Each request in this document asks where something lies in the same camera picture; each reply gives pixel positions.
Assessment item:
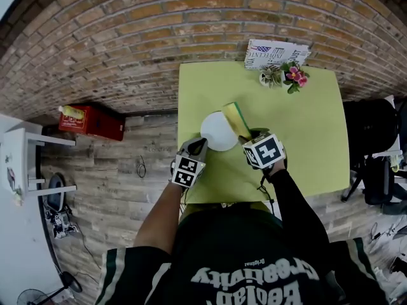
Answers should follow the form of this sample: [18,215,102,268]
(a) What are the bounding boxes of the white round plate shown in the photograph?
[200,109,239,152]

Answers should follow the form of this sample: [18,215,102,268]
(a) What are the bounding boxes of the black office chair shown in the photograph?
[342,98,400,157]

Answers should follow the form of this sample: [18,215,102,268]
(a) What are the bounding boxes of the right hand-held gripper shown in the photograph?
[242,127,287,171]

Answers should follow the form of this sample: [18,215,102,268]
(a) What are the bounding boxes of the black floor fan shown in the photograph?
[17,271,83,305]

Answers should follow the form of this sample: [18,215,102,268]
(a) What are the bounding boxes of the black cable loop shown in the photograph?
[136,154,147,179]

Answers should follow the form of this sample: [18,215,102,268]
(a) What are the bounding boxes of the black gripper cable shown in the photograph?
[257,173,275,214]

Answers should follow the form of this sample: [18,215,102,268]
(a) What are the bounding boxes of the person's left forearm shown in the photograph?
[133,182,185,250]

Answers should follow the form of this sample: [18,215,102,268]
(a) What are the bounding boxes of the person's right hand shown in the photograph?
[270,162,289,179]

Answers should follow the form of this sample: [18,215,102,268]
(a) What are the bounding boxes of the black backpack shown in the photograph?
[364,159,394,205]

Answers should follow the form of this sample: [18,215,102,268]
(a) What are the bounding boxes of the red box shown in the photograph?
[59,105,125,142]

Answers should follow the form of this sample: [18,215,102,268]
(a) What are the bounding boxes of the printed white sign board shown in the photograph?
[244,39,312,71]

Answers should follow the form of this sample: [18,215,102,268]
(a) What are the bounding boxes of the person's black printed shirt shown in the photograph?
[95,203,390,305]

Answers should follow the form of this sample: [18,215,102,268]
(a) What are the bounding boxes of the yellow green sponge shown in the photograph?
[221,102,252,139]

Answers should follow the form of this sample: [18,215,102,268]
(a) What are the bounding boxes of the yellow drink bottle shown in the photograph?
[58,105,86,120]

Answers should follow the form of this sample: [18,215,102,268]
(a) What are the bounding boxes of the grey oval device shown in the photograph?
[47,173,67,211]

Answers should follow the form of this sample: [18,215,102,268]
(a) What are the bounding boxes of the succulent in white pot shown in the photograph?
[259,65,283,89]

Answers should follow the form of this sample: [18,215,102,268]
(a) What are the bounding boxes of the grey device with cables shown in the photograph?
[46,208,79,238]

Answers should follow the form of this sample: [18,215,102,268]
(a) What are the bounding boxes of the pink flower in white pot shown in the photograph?
[281,61,310,94]

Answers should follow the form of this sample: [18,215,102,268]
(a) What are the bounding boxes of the person's right forearm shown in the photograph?
[270,168,330,244]

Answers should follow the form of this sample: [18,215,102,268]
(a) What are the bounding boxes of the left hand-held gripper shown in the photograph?
[170,137,209,189]

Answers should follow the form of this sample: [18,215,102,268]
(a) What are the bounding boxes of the light green tablecloth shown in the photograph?
[177,61,350,214]

